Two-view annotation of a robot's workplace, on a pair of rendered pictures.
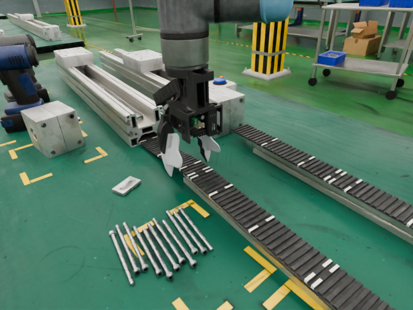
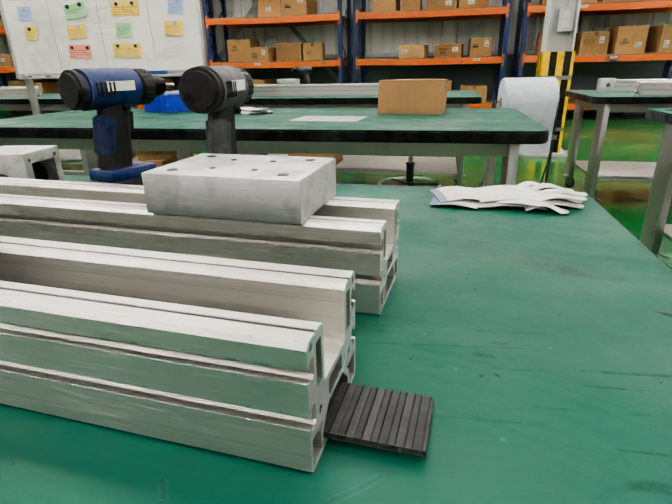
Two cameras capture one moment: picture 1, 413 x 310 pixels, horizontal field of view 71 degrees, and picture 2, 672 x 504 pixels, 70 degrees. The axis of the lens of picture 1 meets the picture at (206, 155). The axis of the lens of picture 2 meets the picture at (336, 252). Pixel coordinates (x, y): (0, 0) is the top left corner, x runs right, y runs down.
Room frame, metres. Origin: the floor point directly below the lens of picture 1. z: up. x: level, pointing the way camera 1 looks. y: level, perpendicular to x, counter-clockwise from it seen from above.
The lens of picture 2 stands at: (1.61, 0.28, 0.99)
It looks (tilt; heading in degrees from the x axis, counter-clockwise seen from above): 21 degrees down; 141
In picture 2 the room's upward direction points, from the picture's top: 1 degrees counter-clockwise
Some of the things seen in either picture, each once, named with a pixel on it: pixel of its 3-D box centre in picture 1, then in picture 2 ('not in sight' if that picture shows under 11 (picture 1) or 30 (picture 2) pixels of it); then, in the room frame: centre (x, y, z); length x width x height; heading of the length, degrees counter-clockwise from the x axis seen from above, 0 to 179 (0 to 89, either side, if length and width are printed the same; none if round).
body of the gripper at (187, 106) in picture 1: (190, 101); not in sight; (0.47, 0.02, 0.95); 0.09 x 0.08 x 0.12; 34
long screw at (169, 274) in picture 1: (156, 251); not in sight; (0.29, 0.08, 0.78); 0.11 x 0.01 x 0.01; 29
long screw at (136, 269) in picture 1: (126, 247); not in sight; (0.30, 0.13, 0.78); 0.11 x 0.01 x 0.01; 29
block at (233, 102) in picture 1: (222, 110); not in sight; (0.72, -0.05, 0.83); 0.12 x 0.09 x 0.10; 124
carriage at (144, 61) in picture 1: (145, 64); not in sight; (1.08, 0.21, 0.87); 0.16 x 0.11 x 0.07; 34
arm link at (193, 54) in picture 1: (187, 51); not in sight; (0.48, 0.03, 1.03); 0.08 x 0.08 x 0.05
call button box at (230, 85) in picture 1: (217, 91); not in sight; (0.92, -0.04, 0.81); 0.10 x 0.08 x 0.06; 124
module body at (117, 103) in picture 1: (96, 87); (61, 225); (0.98, 0.37, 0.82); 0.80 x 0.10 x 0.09; 34
